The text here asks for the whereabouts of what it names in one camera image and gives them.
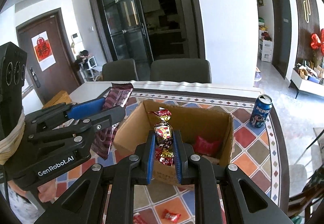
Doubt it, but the red gold candy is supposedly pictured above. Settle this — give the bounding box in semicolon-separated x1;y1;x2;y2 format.
149;107;174;166

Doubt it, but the red yogurt hawthorn snack bag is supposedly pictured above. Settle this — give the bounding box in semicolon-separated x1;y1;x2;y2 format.
193;136;223;157

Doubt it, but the maroon striped snack packet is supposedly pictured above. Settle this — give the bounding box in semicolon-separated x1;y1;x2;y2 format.
91;83;133;160

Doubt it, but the red white candy packet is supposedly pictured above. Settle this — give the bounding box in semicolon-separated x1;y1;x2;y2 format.
133;212;147;224

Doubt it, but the person's left hand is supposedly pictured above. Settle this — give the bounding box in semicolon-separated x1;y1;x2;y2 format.
10;178;61;203

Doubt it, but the brown cardboard box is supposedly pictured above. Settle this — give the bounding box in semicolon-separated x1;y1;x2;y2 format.
112;99;235;190

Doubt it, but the white stool with bag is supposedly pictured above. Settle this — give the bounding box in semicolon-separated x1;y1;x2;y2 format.
73;50;102;81

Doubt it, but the left grey dining chair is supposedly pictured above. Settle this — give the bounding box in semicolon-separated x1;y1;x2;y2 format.
102;59;139;81

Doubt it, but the grey dining chair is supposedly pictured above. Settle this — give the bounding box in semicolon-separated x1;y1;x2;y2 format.
150;58;212;84
102;59;139;81

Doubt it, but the right grey dining chair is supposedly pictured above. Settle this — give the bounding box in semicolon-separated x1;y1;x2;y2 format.
150;58;212;84

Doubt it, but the small red candy packet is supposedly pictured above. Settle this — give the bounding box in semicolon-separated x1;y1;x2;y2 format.
161;209;181;223

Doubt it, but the red fu door poster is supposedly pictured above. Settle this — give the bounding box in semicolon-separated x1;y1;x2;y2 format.
31;31;56;71

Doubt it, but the colourful diamond pattern tablecloth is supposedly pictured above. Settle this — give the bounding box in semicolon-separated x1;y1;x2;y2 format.
54;88;291;224

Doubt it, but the blue pepsi can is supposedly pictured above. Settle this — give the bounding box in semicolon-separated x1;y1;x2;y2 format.
250;94;273;128

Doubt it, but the white storage shelf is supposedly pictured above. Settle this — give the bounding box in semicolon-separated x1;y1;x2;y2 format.
258;17;273;62

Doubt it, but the white tv cabinet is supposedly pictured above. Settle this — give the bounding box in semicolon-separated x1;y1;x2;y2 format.
289;70;324;99

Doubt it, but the red flower decoration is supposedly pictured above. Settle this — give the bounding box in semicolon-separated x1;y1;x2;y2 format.
310;29;324;55

